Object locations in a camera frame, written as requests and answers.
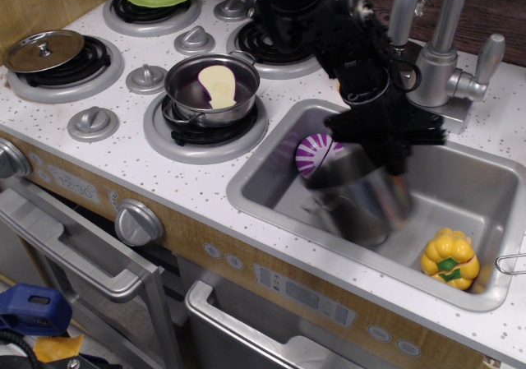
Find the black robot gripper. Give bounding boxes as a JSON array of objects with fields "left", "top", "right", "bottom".
[{"left": 324, "top": 68, "right": 446, "bottom": 176}]

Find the steel pot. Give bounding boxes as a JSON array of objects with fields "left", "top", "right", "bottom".
[{"left": 306, "top": 145, "right": 412, "bottom": 247}]

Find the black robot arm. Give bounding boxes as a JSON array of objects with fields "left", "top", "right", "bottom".
[{"left": 247, "top": 0, "right": 445, "bottom": 175}]

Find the silver sink basin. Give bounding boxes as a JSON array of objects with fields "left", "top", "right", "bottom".
[{"left": 227, "top": 99, "right": 525, "bottom": 311}]

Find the steel pot lid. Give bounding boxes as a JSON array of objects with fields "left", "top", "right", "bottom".
[{"left": 4, "top": 30, "right": 85, "bottom": 73}]

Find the silver faucet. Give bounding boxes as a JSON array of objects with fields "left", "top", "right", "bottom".
[{"left": 389, "top": 0, "right": 505, "bottom": 135}]

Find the purple striped toy ball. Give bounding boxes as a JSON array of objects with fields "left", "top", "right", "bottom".
[{"left": 294, "top": 133, "right": 344, "bottom": 179}]

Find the yellow toy bell pepper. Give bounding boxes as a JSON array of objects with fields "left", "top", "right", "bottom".
[{"left": 420, "top": 228, "right": 481, "bottom": 291}]

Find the back right stove burner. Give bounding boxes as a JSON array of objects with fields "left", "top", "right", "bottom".
[{"left": 226, "top": 22, "right": 321, "bottom": 80}]

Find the stove burner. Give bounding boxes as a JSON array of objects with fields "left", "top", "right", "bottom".
[
  {"left": 143, "top": 94, "right": 269, "bottom": 165},
  {"left": 226, "top": 22, "right": 321, "bottom": 80},
  {"left": 7, "top": 36, "right": 124, "bottom": 104},
  {"left": 103, "top": 0, "right": 201, "bottom": 37}
]

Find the steel pan on burner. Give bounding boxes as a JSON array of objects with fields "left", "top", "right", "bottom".
[{"left": 164, "top": 53, "right": 260, "bottom": 127}]

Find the cream toy eggplant slice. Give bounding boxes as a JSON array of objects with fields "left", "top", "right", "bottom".
[{"left": 198, "top": 65, "right": 236, "bottom": 109}]

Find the front right stove burner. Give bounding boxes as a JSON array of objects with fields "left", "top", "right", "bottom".
[{"left": 143, "top": 94, "right": 269, "bottom": 165}]

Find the grey stovetop knob back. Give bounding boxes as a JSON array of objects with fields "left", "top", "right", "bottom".
[{"left": 214, "top": 0, "right": 251, "bottom": 22}]

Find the grey stovetop knob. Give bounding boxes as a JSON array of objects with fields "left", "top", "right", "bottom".
[
  {"left": 67, "top": 106, "right": 119, "bottom": 142},
  {"left": 173, "top": 25, "right": 215, "bottom": 56},
  {"left": 214, "top": 0, "right": 251, "bottom": 22},
  {"left": 126, "top": 64, "right": 168, "bottom": 95}
]

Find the grey stovetop knob upper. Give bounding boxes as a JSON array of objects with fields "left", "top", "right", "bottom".
[{"left": 173, "top": 25, "right": 215, "bottom": 56}]

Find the dishwasher door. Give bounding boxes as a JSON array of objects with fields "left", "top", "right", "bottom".
[{"left": 185, "top": 280, "right": 391, "bottom": 368}]

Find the grey stovetop knob middle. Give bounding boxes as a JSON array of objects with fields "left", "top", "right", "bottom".
[{"left": 126, "top": 64, "right": 168, "bottom": 95}]

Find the silver oven dial right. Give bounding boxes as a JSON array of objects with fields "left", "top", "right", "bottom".
[{"left": 115, "top": 198, "right": 165, "bottom": 247}]

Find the silver oven dial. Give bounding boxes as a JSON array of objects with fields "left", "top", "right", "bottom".
[
  {"left": 0, "top": 138, "right": 32, "bottom": 179},
  {"left": 115, "top": 198, "right": 165, "bottom": 247}
]

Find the back left stove burner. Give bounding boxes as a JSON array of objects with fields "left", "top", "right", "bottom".
[{"left": 103, "top": 0, "right": 201, "bottom": 37}]

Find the grey stovetop knob front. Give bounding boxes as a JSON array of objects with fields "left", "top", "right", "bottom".
[{"left": 67, "top": 106, "right": 119, "bottom": 142}]

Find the front left stove burner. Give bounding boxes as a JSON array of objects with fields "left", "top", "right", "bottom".
[{"left": 7, "top": 36, "right": 124, "bottom": 104}]

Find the silver oven dial left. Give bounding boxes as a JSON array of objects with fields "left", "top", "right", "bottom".
[{"left": 0, "top": 138, "right": 32, "bottom": 179}]

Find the blue clamp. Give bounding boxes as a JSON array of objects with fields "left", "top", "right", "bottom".
[{"left": 1, "top": 284, "right": 72, "bottom": 336}]

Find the yellow cloth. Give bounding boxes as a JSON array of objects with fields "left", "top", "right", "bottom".
[{"left": 33, "top": 334, "right": 85, "bottom": 363}]

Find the wire handle at edge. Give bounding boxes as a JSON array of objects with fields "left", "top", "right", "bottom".
[{"left": 495, "top": 252, "right": 525, "bottom": 275}]

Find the oven door with handle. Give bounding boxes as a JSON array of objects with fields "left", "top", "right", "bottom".
[{"left": 1, "top": 180, "right": 183, "bottom": 368}]

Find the black cable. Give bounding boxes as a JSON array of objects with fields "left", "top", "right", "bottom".
[{"left": 0, "top": 330, "right": 46, "bottom": 369}]

